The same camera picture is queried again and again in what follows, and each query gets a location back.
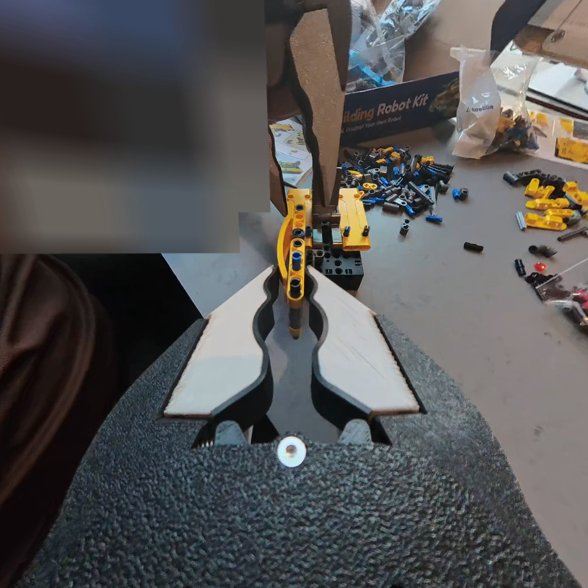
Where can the clear bag of mixed parts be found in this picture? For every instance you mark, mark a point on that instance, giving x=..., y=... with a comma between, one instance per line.
x=487, y=115

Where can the grey desk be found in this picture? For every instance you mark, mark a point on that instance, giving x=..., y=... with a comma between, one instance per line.
x=459, y=321

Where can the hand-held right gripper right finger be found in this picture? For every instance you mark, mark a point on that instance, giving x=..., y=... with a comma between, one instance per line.
x=363, y=367

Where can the person's brown sweater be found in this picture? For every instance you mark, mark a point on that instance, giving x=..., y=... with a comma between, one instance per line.
x=41, y=367

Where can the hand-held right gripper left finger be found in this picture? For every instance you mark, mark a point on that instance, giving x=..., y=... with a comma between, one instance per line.
x=220, y=367

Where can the black connector pin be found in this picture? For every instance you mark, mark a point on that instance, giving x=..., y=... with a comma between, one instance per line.
x=473, y=247
x=520, y=267

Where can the grey axle piece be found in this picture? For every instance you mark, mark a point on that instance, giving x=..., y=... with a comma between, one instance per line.
x=574, y=233

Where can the yellow panel piece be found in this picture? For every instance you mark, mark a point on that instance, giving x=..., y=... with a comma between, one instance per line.
x=298, y=196

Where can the blue cardboard kit box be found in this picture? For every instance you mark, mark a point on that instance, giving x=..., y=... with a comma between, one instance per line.
x=395, y=112

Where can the pile of small connector pins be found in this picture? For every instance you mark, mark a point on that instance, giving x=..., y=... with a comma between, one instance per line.
x=399, y=179

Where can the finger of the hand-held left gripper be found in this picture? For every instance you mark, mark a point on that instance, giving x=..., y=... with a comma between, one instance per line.
x=321, y=69
x=347, y=36

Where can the clear bag of black red parts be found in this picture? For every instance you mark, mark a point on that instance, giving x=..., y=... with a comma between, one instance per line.
x=567, y=301

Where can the yellow black brick assembly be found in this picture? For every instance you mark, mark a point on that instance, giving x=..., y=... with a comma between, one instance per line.
x=353, y=216

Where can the instruction booklet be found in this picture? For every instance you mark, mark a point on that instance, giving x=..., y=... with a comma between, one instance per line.
x=572, y=142

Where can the grey round connector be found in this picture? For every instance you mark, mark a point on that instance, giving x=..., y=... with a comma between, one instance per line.
x=404, y=227

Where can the dark grey elbow piece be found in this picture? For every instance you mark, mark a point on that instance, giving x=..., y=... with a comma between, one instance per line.
x=542, y=251

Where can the clear bag of blue parts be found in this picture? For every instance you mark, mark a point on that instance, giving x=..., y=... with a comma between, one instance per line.
x=381, y=46

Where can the pile of yellow beams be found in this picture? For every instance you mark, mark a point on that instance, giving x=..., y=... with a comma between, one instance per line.
x=549, y=206

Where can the blue black connector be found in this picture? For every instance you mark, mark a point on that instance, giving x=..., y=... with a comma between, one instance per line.
x=460, y=193

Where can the folded instruction sheet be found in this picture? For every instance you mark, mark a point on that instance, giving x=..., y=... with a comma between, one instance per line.
x=291, y=151

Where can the blue connector pin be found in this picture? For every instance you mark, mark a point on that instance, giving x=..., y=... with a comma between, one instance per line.
x=434, y=219

